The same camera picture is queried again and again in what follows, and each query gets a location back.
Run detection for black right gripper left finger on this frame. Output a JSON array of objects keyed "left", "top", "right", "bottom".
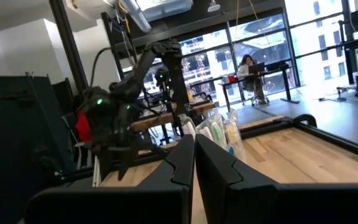
[{"left": 23, "top": 134, "right": 196, "bottom": 224}]

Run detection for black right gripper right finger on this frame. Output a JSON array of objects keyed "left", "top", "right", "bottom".
[{"left": 195, "top": 133, "right": 358, "bottom": 224}]

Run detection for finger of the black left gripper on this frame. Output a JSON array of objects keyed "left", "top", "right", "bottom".
[
  {"left": 117, "top": 142, "right": 137, "bottom": 182},
  {"left": 99, "top": 147, "right": 114, "bottom": 182}
]

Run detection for green toothbrush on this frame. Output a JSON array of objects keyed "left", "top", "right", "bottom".
[{"left": 209, "top": 113, "right": 229, "bottom": 151}]

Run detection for red object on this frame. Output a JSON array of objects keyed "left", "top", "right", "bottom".
[{"left": 75, "top": 109, "right": 93, "bottom": 143}]

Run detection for wooden workbench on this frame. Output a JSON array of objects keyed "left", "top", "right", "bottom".
[{"left": 131, "top": 101, "right": 216, "bottom": 133}]

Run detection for black partition panel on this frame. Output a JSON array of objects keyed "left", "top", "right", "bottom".
[{"left": 0, "top": 73, "right": 76, "bottom": 224}]

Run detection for ceiling light fixture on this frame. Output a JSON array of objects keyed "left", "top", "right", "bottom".
[{"left": 121, "top": 0, "right": 195, "bottom": 34}]

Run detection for black standing desk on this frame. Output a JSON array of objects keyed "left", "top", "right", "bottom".
[{"left": 221, "top": 63, "right": 301, "bottom": 110}]

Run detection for person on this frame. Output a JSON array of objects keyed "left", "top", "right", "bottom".
[{"left": 236, "top": 54, "right": 270, "bottom": 106}]

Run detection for black laptop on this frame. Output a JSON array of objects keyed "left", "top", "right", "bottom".
[{"left": 248, "top": 62, "right": 266, "bottom": 76}]

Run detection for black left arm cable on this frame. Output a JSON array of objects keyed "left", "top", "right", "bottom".
[{"left": 89, "top": 46, "right": 113, "bottom": 91}]

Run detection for black rig post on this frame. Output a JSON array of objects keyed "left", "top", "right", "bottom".
[{"left": 48, "top": 0, "right": 89, "bottom": 94}]

